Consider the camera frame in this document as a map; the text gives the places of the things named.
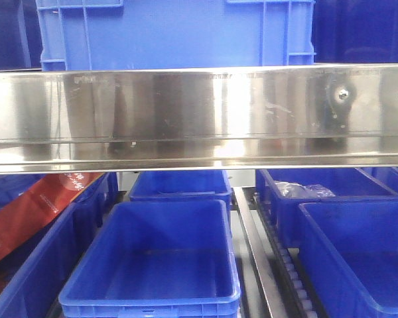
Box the front centre blue bin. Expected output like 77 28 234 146
58 200 241 317

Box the dark blue crate upper right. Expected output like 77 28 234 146
312 1 398 63

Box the left blue bin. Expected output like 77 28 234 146
0 172 118 317

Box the stainless steel shelf beam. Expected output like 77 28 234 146
0 64 398 174

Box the front right blue bin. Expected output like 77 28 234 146
299 201 398 317

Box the large light blue crate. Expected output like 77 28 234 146
36 1 314 71

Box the dark blue crate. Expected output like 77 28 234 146
312 1 398 63
0 1 42 70

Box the red foil bag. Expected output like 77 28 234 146
0 172 103 261

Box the steel roller track rail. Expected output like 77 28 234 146
231 187 324 317

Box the blue bin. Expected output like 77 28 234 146
299 201 398 317
129 170 232 201
58 200 241 317
362 167 398 193
0 172 118 317
255 168 398 248

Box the dark blue crate upper left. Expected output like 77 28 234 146
0 1 42 70

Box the rear right blue bin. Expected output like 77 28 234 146
255 168 398 248

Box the clear plastic bag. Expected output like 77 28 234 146
275 181 336 198

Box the rear centre blue bin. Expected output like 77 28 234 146
129 170 232 201

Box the far right blue bin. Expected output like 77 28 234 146
362 167 398 193

